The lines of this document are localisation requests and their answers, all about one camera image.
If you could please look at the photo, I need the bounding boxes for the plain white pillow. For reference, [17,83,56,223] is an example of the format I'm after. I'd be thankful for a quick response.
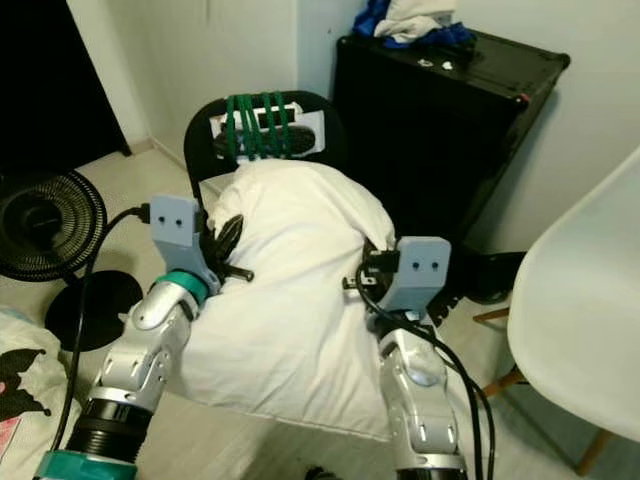
[175,160,406,441]

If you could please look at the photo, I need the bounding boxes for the black round-back chair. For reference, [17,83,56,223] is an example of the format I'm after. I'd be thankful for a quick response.
[183,90,347,189]

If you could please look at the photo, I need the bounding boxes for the white shell chair wooden legs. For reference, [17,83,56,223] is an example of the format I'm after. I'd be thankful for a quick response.
[473,143,640,477]

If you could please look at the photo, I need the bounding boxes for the black round fan base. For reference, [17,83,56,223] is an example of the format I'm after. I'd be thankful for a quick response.
[64,269,148,354]

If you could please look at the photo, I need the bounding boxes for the black cabinet case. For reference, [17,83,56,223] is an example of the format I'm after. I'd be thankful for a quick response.
[332,30,572,253]

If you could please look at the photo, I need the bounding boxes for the black fan head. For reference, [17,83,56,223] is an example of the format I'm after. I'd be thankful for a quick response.
[0,170,97,284]

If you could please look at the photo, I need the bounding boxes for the blue cloth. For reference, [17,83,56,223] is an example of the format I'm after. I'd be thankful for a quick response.
[354,0,476,51]

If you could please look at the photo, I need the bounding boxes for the cartoon print white bedding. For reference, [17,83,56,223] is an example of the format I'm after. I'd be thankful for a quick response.
[0,305,68,480]

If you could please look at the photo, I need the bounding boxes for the white crumpled cloth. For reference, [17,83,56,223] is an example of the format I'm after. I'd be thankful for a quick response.
[375,0,458,45]

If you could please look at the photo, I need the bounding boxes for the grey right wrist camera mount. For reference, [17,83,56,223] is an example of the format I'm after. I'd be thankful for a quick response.
[394,237,454,321]

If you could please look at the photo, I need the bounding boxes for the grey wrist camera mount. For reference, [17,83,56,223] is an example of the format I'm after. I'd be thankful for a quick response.
[394,237,454,321]
[148,193,223,297]

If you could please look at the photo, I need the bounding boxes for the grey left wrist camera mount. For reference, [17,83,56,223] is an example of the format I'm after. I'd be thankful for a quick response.
[148,193,223,297]

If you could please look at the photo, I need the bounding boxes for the green elastic strap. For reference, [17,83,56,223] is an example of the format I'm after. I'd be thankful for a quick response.
[226,92,295,163]

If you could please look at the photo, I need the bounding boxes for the white strapped device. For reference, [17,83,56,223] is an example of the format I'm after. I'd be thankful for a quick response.
[210,102,327,159]

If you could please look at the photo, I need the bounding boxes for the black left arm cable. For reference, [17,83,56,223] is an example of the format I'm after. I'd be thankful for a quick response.
[50,204,153,456]

